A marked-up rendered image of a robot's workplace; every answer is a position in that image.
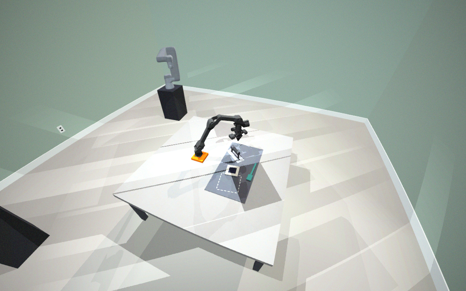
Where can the teal flat bar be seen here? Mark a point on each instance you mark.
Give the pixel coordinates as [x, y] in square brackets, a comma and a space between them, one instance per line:
[250, 175]

